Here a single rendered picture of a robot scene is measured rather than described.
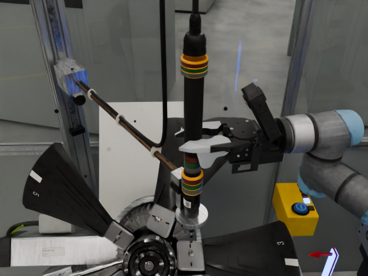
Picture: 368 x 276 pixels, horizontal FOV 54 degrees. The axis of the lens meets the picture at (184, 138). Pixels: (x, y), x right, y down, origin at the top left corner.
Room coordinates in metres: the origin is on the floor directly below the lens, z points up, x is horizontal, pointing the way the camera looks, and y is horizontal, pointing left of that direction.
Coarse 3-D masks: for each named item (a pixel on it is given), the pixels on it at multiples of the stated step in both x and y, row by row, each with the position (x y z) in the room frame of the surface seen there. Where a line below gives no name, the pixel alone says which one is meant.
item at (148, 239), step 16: (144, 240) 0.52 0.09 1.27; (160, 240) 0.52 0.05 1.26; (176, 240) 0.59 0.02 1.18; (128, 256) 0.49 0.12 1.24; (144, 256) 0.50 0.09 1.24; (160, 256) 0.50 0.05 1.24; (176, 256) 0.56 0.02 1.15; (128, 272) 0.47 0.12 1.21; (144, 272) 0.48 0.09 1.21; (160, 272) 0.47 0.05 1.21
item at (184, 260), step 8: (184, 240) 0.58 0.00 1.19; (184, 248) 0.55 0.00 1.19; (192, 248) 0.56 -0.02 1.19; (200, 248) 0.56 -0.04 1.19; (184, 256) 0.53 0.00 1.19; (192, 256) 0.53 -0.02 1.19; (200, 256) 0.53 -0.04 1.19; (184, 264) 0.51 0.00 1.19; (192, 264) 0.51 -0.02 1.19; (200, 264) 0.51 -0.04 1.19
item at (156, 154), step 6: (78, 84) 0.97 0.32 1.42; (84, 90) 0.94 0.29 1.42; (90, 96) 0.90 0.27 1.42; (96, 102) 0.87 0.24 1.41; (120, 120) 0.77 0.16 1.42; (126, 126) 0.74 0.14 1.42; (132, 132) 0.72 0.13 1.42; (138, 138) 0.69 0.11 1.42; (144, 144) 0.67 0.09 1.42; (150, 150) 0.65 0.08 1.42; (156, 156) 0.63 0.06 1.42; (162, 156) 0.62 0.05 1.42; (162, 162) 0.61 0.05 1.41; (168, 162) 0.60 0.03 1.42; (168, 168) 0.59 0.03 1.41; (174, 168) 0.58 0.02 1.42
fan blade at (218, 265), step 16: (272, 224) 0.63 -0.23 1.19; (208, 240) 0.58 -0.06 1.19; (224, 240) 0.58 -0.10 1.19; (240, 240) 0.58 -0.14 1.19; (256, 240) 0.58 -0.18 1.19; (272, 240) 0.58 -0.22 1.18; (288, 240) 0.58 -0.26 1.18; (208, 256) 0.53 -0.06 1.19; (224, 256) 0.53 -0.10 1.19; (240, 256) 0.53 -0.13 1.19; (256, 256) 0.53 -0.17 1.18; (272, 256) 0.54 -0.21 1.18; (288, 256) 0.54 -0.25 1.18; (208, 272) 0.49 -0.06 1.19; (224, 272) 0.49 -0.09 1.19; (240, 272) 0.49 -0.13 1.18; (256, 272) 0.49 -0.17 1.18; (272, 272) 0.50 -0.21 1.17; (288, 272) 0.50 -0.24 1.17
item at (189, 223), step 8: (176, 176) 0.56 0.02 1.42; (176, 184) 0.55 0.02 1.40; (176, 192) 0.54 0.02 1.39; (176, 200) 0.55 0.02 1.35; (200, 208) 0.55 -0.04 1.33; (176, 216) 0.52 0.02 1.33; (184, 216) 0.52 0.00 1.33; (200, 216) 0.52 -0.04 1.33; (184, 224) 0.50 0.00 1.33; (192, 224) 0.50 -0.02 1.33; (200, 224) 0.51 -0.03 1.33
